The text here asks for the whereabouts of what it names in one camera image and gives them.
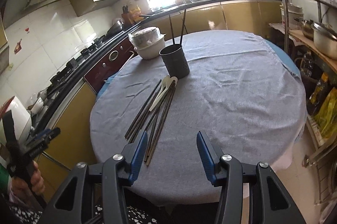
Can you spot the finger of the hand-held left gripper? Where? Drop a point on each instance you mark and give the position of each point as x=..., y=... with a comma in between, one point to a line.
x=46, y=134

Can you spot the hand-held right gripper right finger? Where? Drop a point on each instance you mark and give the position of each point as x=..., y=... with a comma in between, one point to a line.
x=206, y=160

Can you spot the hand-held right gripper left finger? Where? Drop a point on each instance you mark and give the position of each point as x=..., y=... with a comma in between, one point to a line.
x=138, y=158

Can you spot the pile of dark chopsticks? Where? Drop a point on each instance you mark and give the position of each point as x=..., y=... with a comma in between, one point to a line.
x=160, y=118

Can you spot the black perforated utensil holder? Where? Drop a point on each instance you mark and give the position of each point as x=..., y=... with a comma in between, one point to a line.
x=175, y=63

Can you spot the dark wooden chopstick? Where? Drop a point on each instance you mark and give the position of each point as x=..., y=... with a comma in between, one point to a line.
x=182, y=26
x=171, y=29

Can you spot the person's left hand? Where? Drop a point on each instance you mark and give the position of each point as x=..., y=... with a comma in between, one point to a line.
x=38, y=182

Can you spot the white ceramic mug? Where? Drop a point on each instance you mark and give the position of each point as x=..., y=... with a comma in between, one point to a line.
x=36, y=104

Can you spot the white round appliance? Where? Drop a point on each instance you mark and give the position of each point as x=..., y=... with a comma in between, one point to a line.
x=19, y=113

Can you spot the black floral clothing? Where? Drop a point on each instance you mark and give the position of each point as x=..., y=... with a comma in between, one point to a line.
x=137, y=214

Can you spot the grey tablecloth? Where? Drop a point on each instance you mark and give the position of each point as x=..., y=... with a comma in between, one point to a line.
x=237, y=108

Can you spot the black gas stove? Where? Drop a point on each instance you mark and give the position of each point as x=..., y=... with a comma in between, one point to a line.
x=87, y=51

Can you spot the dark red built-in appliance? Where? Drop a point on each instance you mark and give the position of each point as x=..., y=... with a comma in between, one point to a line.
x=110, y=66

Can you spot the white bowl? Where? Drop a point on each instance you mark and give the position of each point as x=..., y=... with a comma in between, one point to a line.
x=151, y=51

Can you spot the plastic-wrapped dishes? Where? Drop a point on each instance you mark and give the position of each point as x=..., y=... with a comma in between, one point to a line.
x=144, y=35

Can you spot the metal wok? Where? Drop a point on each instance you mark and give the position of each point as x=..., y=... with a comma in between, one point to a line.
x=115, y=26

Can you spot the yellow plastic bag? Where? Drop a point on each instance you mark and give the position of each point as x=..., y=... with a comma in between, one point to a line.
x=327, y=113

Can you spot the dark oil bottle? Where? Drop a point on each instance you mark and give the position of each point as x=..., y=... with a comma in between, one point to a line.
x=317, y=92

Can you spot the blue table cover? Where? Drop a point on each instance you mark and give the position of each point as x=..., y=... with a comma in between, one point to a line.
x=285, y=54

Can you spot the wooden knife block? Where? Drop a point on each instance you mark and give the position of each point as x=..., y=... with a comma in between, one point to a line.
x=127, y=17

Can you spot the yellow bottles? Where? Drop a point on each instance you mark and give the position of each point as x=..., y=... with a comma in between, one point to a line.
x=137, y=13

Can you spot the small steel pot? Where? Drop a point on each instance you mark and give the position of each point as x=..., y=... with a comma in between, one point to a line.
x=306, y=28

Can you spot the white plastic bucket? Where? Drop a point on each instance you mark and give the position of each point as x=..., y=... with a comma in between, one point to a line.
x=291, y=14

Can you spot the large steel pot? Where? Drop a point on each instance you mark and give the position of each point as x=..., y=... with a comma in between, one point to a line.
x=325, y=39

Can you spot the red wall sticker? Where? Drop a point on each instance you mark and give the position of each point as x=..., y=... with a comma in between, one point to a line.
x=18, y=45

